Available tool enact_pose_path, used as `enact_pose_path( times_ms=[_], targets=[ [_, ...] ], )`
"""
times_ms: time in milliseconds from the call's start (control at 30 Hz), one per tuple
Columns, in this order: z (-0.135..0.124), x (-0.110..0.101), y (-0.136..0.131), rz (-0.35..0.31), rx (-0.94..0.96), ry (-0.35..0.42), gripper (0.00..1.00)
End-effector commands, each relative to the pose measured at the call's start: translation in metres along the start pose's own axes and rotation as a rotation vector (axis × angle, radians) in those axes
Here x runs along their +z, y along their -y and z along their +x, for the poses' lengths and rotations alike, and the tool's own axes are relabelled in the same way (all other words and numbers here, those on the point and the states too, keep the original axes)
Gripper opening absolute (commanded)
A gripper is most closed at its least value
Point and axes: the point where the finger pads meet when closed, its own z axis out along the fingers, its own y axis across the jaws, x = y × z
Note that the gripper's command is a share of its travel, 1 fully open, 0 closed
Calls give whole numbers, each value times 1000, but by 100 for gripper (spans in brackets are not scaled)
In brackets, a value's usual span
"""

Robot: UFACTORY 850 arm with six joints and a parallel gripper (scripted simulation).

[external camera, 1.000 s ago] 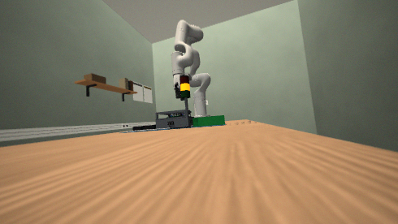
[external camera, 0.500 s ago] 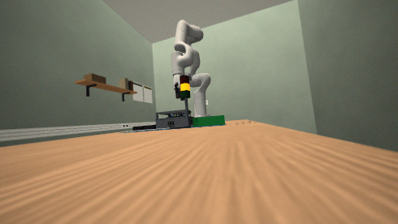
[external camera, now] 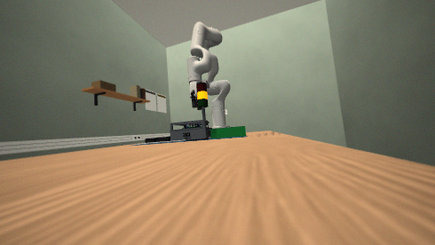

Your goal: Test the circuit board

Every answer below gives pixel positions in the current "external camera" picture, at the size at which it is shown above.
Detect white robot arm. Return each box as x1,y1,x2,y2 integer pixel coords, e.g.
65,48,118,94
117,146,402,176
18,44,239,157
187,22,231,128

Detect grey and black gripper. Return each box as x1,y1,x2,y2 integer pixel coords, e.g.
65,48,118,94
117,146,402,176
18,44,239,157
190,82,202,110

